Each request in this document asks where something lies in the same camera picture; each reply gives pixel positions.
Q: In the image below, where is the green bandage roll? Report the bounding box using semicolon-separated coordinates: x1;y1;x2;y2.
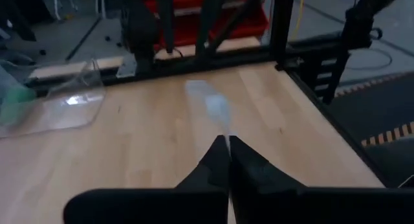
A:
0;86;37;126

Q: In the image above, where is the black aluminium table frame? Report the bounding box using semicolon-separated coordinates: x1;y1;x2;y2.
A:
96;0;389;188

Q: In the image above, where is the clear plastic bin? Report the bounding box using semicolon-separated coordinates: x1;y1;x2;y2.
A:
0;58;107;139

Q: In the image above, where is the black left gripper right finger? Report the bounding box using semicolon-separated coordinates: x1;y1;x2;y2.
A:
229;136;414;224

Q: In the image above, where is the yellow cable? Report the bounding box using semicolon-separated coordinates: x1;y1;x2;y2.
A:
290;0;307;41

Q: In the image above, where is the black striped floor mat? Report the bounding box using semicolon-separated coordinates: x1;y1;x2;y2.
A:
332;71;414;186

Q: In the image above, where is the black equipment stand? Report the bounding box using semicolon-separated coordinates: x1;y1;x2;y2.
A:
307;0;399;106

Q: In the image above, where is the clear plastic bag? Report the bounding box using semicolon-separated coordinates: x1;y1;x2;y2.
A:
184;80;234;155

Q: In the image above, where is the grey floor cable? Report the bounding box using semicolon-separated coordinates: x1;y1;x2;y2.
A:
345;28;394;71

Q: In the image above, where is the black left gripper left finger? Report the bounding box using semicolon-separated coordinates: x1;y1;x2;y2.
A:
63;135;231;224

